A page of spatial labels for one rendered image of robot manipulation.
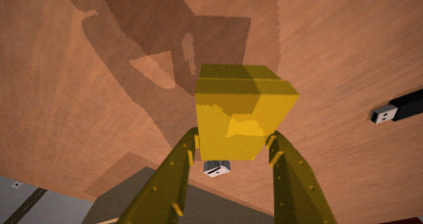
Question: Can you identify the black usb flash drive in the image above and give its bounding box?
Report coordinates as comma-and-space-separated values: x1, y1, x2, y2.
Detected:
370, 88, 423, 124

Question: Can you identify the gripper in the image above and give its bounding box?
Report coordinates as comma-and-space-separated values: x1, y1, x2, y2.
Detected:
114, 127, 337, 224

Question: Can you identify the yellow box lid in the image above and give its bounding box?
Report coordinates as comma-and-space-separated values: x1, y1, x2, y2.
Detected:
195, 79, 300, 161

